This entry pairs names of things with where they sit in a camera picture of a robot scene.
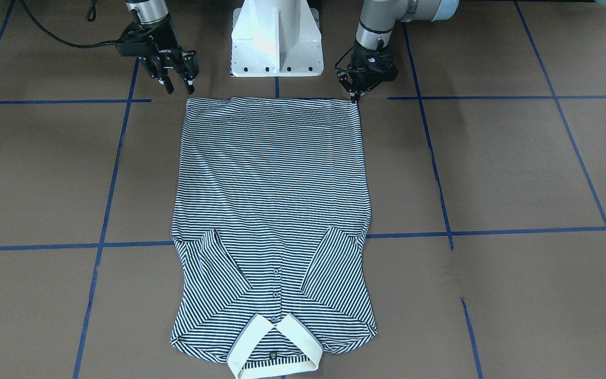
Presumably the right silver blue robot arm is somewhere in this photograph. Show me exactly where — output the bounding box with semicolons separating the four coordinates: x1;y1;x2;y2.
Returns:
116;1;199;95

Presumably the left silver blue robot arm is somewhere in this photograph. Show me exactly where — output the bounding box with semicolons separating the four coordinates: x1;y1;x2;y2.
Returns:
335;1;459;103

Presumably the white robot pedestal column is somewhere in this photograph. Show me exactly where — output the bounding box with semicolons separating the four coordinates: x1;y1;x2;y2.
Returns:
230;1;324;77

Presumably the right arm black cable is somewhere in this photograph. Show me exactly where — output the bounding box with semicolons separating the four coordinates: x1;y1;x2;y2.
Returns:
19;0;125;49

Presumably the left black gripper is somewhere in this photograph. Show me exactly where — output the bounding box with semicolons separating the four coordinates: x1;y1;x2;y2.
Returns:
335;46;399;103

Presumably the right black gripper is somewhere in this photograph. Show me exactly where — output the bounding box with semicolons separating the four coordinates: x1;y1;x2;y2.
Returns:
116;20;199;95

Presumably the navy white striped polo shirt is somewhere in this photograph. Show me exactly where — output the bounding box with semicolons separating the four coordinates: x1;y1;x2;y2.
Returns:
170;97;378;378

